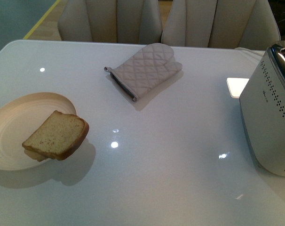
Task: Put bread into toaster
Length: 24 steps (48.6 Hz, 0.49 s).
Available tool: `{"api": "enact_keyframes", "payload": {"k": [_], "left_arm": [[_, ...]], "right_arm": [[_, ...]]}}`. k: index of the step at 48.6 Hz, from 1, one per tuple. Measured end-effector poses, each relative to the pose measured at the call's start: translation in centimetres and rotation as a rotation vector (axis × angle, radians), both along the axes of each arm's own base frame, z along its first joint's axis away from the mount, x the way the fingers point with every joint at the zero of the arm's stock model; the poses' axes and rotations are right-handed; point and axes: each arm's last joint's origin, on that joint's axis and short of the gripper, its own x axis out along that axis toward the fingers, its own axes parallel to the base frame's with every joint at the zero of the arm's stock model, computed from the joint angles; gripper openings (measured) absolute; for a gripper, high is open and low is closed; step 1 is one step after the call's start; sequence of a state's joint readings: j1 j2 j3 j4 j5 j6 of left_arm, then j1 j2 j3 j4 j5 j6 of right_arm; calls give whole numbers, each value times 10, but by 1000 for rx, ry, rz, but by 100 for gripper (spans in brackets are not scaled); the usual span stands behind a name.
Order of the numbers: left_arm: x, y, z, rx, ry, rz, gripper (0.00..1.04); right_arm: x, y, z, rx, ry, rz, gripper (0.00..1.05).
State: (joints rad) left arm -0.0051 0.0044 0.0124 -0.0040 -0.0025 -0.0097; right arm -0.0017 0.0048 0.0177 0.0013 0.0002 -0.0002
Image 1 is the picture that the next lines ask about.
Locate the grey quilted oven mitt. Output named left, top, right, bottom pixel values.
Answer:
left=104, top=43, right=182, bottom=102

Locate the beige chair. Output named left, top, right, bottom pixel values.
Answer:
left=161, top=0, right=281, bottom=50
left=58, top=0, right=162, bottom=44

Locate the pink round plate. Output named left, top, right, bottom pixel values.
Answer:
left=0, top=92, right=76, bottom=170

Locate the right beige chair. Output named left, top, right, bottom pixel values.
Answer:
left=161, top=0, right=281, bottom=50

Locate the silver toaster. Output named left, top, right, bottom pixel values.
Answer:
left=239, top=41, right=285, bottom=177

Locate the left beige chair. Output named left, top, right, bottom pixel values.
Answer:
left=58, top=0, right=162, bottom=44

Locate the brown bread slice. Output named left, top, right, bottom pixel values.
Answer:
left=22, top=111, right=89, bottom=161

